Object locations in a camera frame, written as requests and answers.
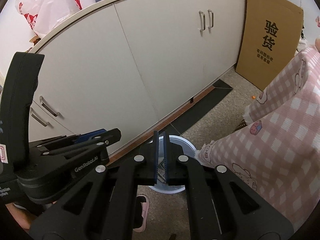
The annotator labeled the person's left hand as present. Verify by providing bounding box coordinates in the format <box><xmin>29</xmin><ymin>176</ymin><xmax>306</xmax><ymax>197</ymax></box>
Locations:
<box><xmin>5</xmin><ymin>201</ymin><xmax>50</xmax><ymax>230</ymax></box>

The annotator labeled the pink checked tablecloth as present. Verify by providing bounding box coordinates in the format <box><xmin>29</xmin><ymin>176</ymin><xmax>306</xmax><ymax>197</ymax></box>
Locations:
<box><xmin>196</xmin><ymin>46</ymin><xmax>320</xmax><ymax>230</ymax></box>

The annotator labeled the brown cardboard box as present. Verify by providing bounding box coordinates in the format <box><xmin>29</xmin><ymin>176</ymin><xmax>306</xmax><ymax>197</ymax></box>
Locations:
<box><xmin>236</xmin><ymin>0</ymin><xmax>304</xmax><ymax>92</ymax></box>

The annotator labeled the blue plastic wastebasket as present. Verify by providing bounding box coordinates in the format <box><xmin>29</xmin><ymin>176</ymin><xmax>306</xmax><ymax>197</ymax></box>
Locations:
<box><xmin>147</xmin><ymin>135</ymin><xmax>196</xmax><ymax>193</ymax></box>

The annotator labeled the pink slipper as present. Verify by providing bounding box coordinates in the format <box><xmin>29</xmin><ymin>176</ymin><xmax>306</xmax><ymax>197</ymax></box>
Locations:
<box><xmin>132</xmin><ymin>194</ymin><xmax>150</xmax><ymax>232</ymax></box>

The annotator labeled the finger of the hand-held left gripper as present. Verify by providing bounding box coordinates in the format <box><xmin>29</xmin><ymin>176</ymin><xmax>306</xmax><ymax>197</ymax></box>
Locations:
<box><xmin>45</xmin><ymin>128</ymin><xmax>122</xmax><ymax>161</ymax></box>
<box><xmin>29</xmin><ymin>129</ymin><xmax>107</xmax><ymax>153</ymax></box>

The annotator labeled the white red plastic bag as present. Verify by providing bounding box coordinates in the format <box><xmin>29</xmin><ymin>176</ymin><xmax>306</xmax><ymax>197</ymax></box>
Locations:
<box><xmin>14</xmin><ymin>0</ymin><xmax>83</xmax><ymax>38</ymax></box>

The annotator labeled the white low cabinet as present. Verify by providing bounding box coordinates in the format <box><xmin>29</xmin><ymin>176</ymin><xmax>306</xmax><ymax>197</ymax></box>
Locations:
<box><xmin>0</xmin><ymin>0</ymin><xmax>248</xmax><ymax>161</ymax></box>

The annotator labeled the brown woven basket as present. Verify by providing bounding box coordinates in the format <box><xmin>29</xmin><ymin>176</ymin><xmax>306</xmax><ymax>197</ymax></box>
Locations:
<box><xmin>232</xmin><ymin>119</ymin><xmax>248</xmax><ymax>133</ymax></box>

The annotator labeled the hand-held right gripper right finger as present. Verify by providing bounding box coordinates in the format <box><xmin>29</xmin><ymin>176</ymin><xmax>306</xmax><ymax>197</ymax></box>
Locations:
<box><xmin>164</xmin><ymin>131</ymin><xmax>294</xmax><ymax>240</ymax></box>

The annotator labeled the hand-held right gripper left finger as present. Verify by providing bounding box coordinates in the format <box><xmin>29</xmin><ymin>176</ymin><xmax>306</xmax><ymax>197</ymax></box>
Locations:
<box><xmin>29</xmin><ymin>131</ymin><xmax>160</xmax><ymax>240</ymax></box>

